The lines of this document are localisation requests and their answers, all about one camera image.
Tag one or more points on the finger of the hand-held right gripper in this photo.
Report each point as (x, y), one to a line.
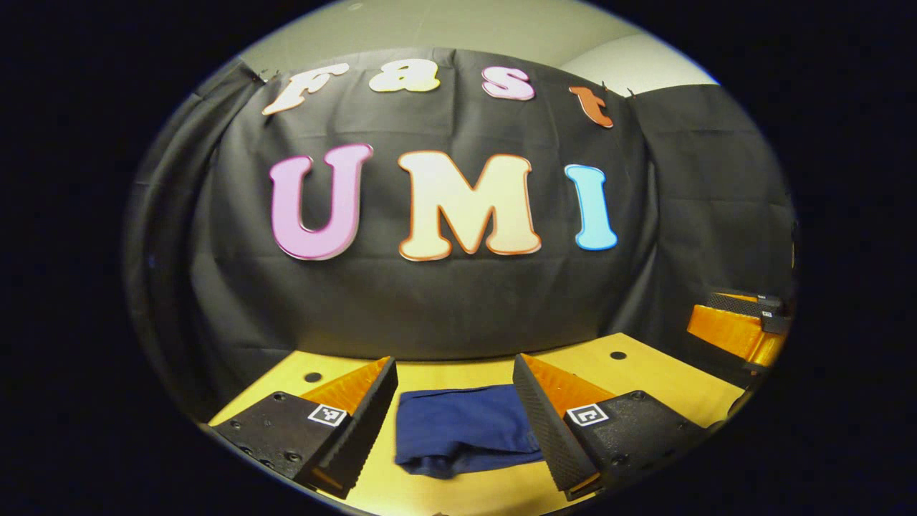
(727, 331)

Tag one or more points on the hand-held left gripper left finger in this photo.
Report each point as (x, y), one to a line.
(362, 430)

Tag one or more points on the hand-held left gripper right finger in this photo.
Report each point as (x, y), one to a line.
(548, 426)

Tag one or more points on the blue denim jeans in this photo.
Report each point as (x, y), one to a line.
(466, 426)

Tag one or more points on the black backdrop cloth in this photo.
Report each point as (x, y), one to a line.
(444, 294)

